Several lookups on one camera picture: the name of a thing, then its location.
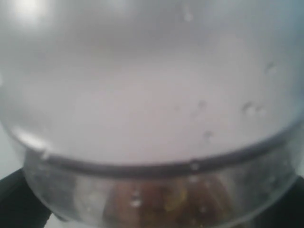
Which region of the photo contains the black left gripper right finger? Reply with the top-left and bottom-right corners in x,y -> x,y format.
244,176 -> 304,228

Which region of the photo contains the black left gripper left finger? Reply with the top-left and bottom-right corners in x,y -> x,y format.
0,169 -> 51,228

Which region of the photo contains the clear plastic shaker cup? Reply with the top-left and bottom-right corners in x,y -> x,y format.
23,138 -> 303,228

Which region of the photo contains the clear domed shaker lid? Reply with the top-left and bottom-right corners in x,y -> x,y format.
0,0 -> 304,166

